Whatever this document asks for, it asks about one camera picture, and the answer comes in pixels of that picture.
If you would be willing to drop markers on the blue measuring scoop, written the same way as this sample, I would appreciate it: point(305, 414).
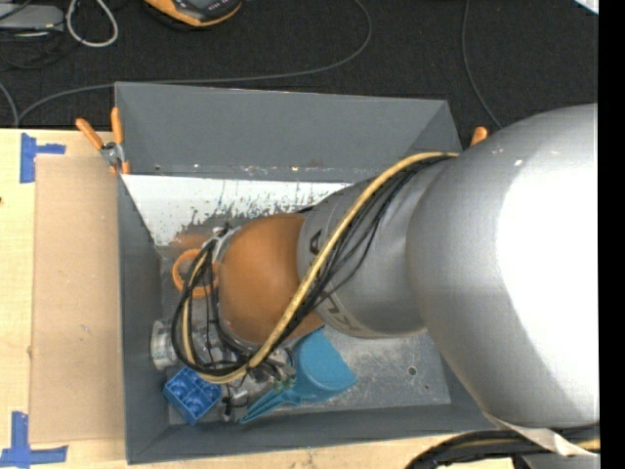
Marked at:
point(320, 367)

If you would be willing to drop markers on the blue toy brick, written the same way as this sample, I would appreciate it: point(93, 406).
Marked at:
point(189, 397)

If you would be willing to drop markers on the silvery ribbed cylinder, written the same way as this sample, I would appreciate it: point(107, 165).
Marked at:
point(161, 345)

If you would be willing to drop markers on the brown cardboard board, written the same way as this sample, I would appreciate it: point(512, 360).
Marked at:
point(73, 286)

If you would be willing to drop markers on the grey metal bin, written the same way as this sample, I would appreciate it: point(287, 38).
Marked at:
point(273, 130)

